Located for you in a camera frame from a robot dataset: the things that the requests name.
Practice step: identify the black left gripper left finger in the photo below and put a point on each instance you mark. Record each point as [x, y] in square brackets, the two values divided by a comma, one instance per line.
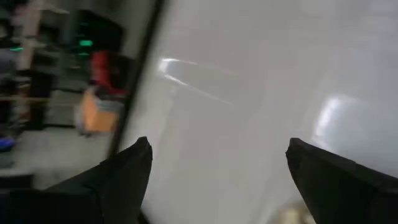
[77, 205]

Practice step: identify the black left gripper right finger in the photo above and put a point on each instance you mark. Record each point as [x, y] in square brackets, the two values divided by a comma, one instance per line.
[348, 199]

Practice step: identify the orange box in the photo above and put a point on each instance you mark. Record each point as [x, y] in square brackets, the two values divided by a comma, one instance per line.
[96, 118]

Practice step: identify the red black case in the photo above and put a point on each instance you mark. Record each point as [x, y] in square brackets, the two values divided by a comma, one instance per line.
[102, 70]

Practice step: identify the black workstation green lights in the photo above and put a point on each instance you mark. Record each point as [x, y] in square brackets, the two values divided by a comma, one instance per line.
[99, 31]

